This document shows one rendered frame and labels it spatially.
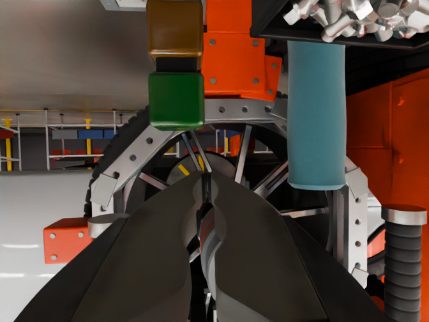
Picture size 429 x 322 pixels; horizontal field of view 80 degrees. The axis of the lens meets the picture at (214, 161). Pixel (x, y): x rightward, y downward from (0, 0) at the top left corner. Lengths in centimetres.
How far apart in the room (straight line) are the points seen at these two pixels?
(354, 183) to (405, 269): 24
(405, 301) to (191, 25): 37
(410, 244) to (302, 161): 16
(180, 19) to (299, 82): 26
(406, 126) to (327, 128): 32
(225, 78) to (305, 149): 20
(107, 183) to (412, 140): 63
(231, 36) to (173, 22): 33
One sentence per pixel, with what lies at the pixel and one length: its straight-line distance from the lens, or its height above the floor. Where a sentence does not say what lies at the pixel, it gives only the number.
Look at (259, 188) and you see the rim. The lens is 62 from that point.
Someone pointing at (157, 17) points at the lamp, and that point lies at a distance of 21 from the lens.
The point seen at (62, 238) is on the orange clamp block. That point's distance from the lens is 57.
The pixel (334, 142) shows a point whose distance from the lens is 42.
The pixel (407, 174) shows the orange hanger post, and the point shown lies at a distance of 70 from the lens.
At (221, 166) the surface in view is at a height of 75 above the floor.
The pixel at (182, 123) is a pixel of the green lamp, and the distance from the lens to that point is 19.
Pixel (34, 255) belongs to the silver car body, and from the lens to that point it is 116.
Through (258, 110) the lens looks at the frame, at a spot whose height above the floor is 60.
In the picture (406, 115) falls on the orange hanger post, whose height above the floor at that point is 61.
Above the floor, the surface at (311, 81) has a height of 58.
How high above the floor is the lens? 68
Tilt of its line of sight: 3 degrees up
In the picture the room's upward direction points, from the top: 179 degrees clockwise
